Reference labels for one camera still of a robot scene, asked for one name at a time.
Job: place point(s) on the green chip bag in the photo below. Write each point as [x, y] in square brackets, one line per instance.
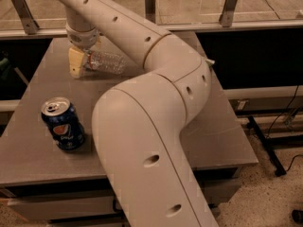
[210, 62]

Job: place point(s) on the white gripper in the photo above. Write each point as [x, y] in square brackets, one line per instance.
[81, 38]

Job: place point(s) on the metal railing bracket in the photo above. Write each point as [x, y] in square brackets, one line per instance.
[150, 9]
[30, 26]
[226, 18]

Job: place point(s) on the grey drawer cabinet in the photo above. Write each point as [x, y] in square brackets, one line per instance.
[70, 189]

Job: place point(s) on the black metal floor stand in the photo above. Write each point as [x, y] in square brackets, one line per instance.
[280, 170]

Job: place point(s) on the clear plastic water bottle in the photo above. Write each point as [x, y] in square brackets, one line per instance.
[105, 62]

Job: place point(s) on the right metal railing bracket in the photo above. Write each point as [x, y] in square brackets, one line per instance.
[226, 18]

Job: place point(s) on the middle metal railing bracket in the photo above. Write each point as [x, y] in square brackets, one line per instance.
[150, 9]

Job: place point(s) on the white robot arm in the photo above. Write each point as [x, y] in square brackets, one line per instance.
[136, 124]

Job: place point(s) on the left metal railing bracket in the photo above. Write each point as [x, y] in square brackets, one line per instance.
[30, 26]

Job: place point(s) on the blue Pepsi soda can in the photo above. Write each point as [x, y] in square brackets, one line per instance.
[60, 117]

